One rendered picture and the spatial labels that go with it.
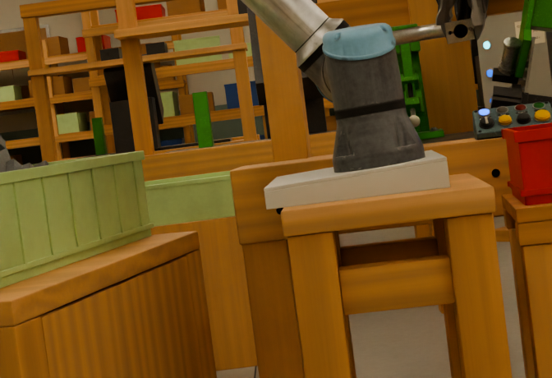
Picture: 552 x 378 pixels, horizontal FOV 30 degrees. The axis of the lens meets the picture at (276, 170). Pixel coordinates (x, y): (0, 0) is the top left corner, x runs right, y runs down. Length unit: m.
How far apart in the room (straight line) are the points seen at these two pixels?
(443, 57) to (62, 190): 1.17
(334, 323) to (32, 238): 0.50
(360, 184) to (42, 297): 0.51
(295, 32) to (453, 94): 0.88
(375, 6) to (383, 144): 1.11
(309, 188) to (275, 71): 1.05
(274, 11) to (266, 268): 0.54
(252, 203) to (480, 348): 0.63
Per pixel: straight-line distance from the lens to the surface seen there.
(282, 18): 1.79
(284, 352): 2.08
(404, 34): 2.12
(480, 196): 1.56
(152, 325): 1.83
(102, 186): 1.90
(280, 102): 2.63
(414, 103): 2.39
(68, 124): 11.76
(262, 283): 2.06
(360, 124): 1.64
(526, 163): 1.69
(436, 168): 1.60
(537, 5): 2.27
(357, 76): 1.64
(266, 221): 2.03
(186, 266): 1.98
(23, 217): 1.66
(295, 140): 2.62
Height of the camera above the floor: 0.99
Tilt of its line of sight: 3 degrees down
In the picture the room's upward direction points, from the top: 7 degrees counter-clockwise
